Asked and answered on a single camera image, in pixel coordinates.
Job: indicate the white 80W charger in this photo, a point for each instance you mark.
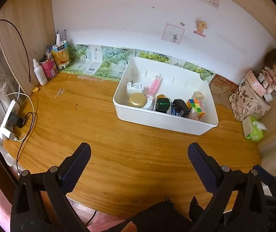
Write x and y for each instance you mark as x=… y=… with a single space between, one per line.
x=132 y=88

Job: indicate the black power adapter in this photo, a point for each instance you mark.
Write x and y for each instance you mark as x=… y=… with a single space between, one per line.
x=181 y=107

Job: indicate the pink can pen holder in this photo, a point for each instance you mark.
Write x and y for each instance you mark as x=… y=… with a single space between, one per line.
x=49 y=67

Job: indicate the green bottle gold cap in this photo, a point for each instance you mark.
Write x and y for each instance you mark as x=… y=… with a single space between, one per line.
x=162 y=104

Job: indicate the lettered canvas bag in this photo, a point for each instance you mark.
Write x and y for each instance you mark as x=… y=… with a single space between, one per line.
x=245 y=102

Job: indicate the pink comb with cap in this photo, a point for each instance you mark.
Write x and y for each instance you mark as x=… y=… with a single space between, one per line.
x=155 y=86

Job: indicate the pink pencil case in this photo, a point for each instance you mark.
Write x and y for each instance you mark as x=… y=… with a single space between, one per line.
x=254 y=83

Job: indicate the floss pick box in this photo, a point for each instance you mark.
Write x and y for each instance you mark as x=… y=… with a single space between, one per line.
x=174 y=111

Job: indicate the white plastic storage bin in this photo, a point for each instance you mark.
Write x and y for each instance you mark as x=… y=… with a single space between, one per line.
x=177 y=83

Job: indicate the green leaf paper strip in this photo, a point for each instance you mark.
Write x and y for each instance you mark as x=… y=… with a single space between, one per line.
x=109 y=63

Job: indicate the round beige lid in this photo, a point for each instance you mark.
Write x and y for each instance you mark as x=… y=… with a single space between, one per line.
x=138 y=100

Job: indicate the white power strip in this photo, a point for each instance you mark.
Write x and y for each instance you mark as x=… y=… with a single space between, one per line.
x=6 y=127

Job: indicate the pink correction tape dispenser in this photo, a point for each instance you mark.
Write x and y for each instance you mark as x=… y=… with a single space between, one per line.
x=193 y=115

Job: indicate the pink square wall sticker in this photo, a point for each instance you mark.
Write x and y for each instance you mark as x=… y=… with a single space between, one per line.
x=173 y=33

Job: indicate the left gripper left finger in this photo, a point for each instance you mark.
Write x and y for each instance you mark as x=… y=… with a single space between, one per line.
x=72 y=167

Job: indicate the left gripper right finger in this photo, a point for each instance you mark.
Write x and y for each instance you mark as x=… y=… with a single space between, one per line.
x=208 y=170

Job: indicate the yellow pony wall sticker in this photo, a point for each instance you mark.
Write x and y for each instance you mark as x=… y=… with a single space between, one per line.
x=200 y=27

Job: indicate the green tissue pack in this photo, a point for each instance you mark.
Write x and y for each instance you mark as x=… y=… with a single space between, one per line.
x=253 y=129

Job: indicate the beige small box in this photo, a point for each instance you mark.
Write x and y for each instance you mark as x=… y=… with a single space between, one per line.
x=197 y=95

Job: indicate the colourful rubik's cube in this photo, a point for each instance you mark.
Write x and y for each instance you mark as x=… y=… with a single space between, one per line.
x=197 y=105

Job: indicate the white spray bottle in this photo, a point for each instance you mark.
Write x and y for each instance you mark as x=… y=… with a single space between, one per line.
x=39 y=72

